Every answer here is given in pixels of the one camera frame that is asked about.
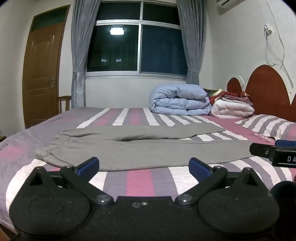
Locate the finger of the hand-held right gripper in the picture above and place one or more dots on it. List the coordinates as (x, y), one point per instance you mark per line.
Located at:
(260, 150)
(285, 143)

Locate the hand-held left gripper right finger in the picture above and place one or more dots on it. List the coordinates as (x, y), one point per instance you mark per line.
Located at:
(196, 165)

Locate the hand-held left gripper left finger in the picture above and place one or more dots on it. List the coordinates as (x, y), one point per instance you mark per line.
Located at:
(90, 164)

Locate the grey pants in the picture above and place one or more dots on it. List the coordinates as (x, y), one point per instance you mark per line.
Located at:
(138, 150)

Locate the striped pillow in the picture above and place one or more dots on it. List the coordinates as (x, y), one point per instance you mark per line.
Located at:
(266, 126)

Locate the folded white blanket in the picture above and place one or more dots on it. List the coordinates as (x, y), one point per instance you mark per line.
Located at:
(231, 110)

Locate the striped pink bed sheet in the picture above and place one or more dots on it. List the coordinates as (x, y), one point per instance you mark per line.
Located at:
(138, 180)

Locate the red wooden headboard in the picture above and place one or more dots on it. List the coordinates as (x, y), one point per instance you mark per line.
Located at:
(268, 90)

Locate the pile of red clothes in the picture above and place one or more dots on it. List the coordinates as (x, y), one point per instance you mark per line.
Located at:
(233, 96)

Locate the folded blue duvet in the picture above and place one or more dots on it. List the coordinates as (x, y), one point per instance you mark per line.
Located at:
(178, 99)

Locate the wooden chair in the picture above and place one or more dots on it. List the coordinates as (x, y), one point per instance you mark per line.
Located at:
(64, 100)

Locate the brown wooden door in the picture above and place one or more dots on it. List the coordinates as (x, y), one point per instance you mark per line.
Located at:
(42, 69)

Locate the grey curtain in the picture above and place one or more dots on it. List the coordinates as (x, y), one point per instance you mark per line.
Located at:
(79, 58)
(193, 46)

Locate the sliding glass window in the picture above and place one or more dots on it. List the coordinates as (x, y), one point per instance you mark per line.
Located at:
(138, 46)

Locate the white air conditioner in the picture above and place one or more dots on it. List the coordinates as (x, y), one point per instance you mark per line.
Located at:
(223, 3)

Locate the white wall socket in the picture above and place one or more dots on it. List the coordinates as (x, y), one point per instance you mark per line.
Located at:
(268, 28)

